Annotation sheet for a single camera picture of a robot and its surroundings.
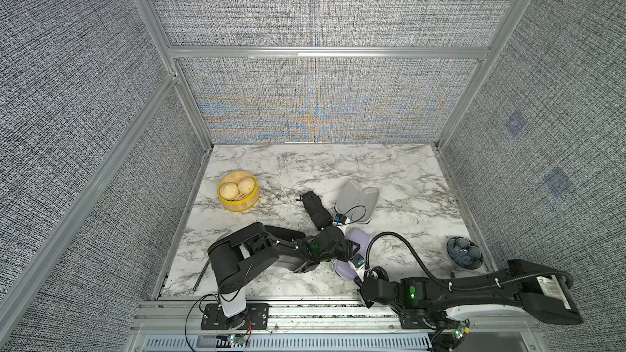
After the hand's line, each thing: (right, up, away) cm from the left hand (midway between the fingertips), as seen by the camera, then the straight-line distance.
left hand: (360, 246), depth 85 cm
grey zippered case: (-27, +3, +7) cm, 28 cm away
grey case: (-7, -4, -8) cm, 11 cm away
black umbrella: (-15, +11, +11) cm, 21 cm away
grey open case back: (+1, +13, +15) cm, 20 cm away
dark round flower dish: (+36, -2, -1) cm, 36 cm away
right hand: (-3, -10, -5) cm, 11 cm away
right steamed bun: (-43, +20, +13) cm, 49 cm away
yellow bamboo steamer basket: (-43, +14, +10) cm, 47 cm away
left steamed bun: (-50, +18, +12) cm, 54 cm away
